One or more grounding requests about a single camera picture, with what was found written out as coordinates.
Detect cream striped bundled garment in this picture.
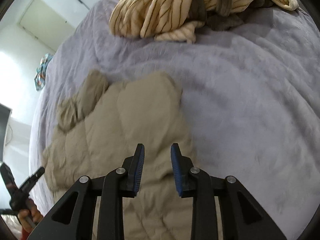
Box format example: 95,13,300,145
109,0,299,43

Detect person's left hand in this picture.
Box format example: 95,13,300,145
18,199,43,233

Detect white wardrobe doors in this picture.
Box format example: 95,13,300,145
19,0,99,51

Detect wall-mounted dark monitor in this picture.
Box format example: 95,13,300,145
0,104,12,161

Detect lavender fleece bed blanket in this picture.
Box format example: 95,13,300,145
29,0,319,239

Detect olive quilted puffer jacket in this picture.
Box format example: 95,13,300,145
42,70,199,239

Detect blue patterned cloth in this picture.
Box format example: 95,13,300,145
34,53,54,91

